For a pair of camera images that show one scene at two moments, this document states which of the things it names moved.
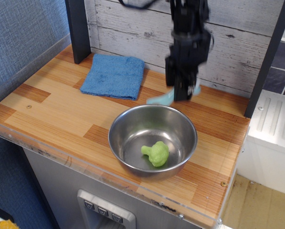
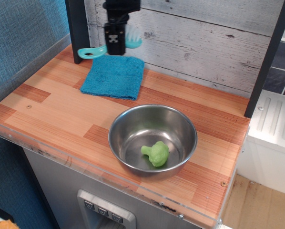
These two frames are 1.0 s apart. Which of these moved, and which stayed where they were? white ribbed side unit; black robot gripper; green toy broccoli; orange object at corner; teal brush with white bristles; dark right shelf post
Moved: teal brush with white bristles; black robot gripper
Stayed: white ribbed side unit; dark right shelf post; orange object at corner; green toy broccoli
